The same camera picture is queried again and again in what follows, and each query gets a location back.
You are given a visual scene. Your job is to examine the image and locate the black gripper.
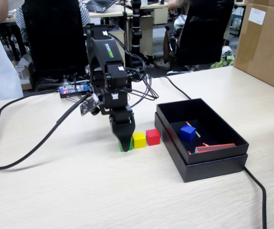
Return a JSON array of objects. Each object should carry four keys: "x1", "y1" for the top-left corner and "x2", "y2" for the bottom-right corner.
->
[{"x1": 100, "y1": 90, "x2": 137, "y2": 153}]

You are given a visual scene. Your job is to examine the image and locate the green wooden cube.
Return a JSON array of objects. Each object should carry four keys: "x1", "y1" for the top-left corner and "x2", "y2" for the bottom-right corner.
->
[{"x1": 117, "y1": 140, "x2": 133, "y2": 153}]

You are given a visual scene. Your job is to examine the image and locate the yellow wooden cube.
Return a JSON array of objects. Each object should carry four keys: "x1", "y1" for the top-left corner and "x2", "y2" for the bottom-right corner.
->
[{"x1": 131, "y1": 131, "x2": 147, "y2": 149}]

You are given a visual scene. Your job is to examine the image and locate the red wooden cube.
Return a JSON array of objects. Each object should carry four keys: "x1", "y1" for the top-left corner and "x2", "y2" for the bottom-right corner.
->
[{"x1": 146, "y1": 129, "x2": 161, "y2": 146}]

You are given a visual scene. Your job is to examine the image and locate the blue wooden cube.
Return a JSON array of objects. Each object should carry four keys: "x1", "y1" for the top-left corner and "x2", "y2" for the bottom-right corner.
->
[{"x1": 179, "y1": 125, "x2": 197, "y2": 143}]

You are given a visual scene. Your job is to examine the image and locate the black cardboard box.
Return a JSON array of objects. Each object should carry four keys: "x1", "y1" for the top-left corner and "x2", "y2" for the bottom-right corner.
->
[{"x1": 156, "y1": 97, "x2": 250, "y2": 165}]

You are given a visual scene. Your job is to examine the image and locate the black open box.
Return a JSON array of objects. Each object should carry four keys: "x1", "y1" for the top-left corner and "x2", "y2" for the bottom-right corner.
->
[{"x1": 154, "y1": 112, "x2": 249, "y2": 183}]

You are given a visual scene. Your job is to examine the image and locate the white box with small carton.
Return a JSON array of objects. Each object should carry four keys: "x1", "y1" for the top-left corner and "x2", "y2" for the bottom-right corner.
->
[{"x1": 14, "y1": 54, "x2": 34, "y2": 91}]

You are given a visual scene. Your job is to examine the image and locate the large brown cardboard box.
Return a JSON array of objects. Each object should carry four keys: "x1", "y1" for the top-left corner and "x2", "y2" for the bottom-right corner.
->
[{"x1": 232, "y1": 0, "x2": 274, "y2": 95}]

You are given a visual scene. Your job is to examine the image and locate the orange matchbox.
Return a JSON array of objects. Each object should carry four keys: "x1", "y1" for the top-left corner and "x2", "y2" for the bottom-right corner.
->
[{"x1": 195, "y1": 143, "x2": 237, "y2": 154}]

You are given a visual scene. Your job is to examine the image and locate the black pole with white rings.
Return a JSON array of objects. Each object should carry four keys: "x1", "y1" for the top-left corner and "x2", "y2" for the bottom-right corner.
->
[{"x1": 130, "y1": 0, "x2": 143, "y2": 72}]

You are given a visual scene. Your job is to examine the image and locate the green and white toy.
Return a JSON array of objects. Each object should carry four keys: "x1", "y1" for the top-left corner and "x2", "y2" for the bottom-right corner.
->
[{"x1": 210, "y1": 46, "x2": 235, "y2": 70}]

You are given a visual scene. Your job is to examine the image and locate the black office chair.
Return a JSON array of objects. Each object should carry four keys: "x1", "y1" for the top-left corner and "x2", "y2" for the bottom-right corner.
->
[
  {"x1": 21, "y1": 0, "x2": 90, "y2": 93},
  {"x1": 164, "y1": 0, "x2": 235, "y2": 72}
]

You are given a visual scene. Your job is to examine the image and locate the beige office desk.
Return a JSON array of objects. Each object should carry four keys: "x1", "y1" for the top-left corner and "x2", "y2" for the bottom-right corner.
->
[{"x1": 86, "y1": 2, "x2": 170, "y2": 26}]

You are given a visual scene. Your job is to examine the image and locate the dark open laptop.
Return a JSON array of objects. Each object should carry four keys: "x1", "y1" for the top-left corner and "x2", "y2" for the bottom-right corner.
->
[{"x1": 85, "y1": 0, "x2": 117, "y2": 13}]

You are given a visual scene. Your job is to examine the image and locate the person in striped shirt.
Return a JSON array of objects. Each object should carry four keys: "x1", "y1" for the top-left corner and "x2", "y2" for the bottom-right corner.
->
[{"x1": 15, "y1": 1, "x2": 91, "y2": 43}]

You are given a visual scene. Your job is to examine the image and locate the white shipping label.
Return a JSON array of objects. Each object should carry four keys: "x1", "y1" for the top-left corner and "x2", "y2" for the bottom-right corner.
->
[{"x1": 248, "y1": 7, "x2": 266, "y2": 26}]

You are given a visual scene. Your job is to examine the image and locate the small wrist camera board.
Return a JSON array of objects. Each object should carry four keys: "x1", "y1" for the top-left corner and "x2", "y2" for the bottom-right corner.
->
[{"x1": 79, "y1": 94, "x2": 101, "y2": 117}]

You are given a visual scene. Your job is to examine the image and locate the thick black cable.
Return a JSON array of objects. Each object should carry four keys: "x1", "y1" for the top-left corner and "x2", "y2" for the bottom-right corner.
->
[
  {"x1": 158, "y1": 75, "x2": 268, "y2": 229},
  {"x1": 0, "y1": 89, "x2": 91, "y2": 170}
]

